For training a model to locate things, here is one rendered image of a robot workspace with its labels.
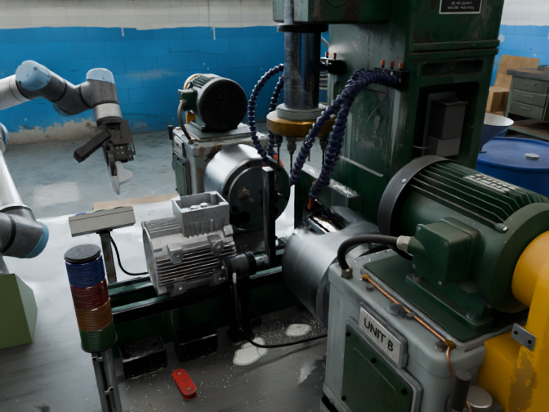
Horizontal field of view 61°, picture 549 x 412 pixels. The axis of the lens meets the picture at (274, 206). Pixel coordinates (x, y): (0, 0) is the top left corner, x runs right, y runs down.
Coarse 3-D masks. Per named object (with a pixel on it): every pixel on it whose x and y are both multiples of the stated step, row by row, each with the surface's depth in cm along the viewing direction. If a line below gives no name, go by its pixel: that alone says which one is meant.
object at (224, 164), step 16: (224, 160) 150; (240, 160) 145; (256, 160) 145; (272, 160) 148; (208, 176) 154; (224, 176) 145; (240, 176) 144; (256, 176) 147; (288, 176) 153; (224, 192) 144; (240, 192) 144; (256, 192) 149; (288, 192) 155; (240, 208) 149; (256, 208) 151; (240, 224) 151; (256, 224) 154
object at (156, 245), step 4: (224, 228) 117; (228, 228) 117; (224, 232) 117; (228, 232) 117; (232, 232) 117; (224, 236) 118; (228, 236) 118; (152, 240) 110; (156, 240) 110; (160, 240) 111; (152, 244) 110; (156, 244) 110; (160, 244) 110; (152, 248) 110; (156, 248) 110; (160, 248) 110; (156, 252) 111; (148, 272) 125; (160, 288) 115; (164, 288) 115; (160, 292) 114; (164, 292) 115
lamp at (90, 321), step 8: (104, 304) 82; (80, 312) 81; (88, 312) 81; (96, 312) 81; (104, 312) 82; (80, 320) 82; (88, 320) 81; (96, 320) 82; (104, 320) 83; (80, 328) 83; (88, 328) 82; (96, 328) 82
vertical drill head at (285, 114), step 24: (288, 0) 109; (288, 48) 113; (312, 48) 112; (288, 72) 115; (312, 72) 114; (288, 96) 118; (312, 96) 117; (288, 120) 116; (312, 120) 116; (288, 144) 119
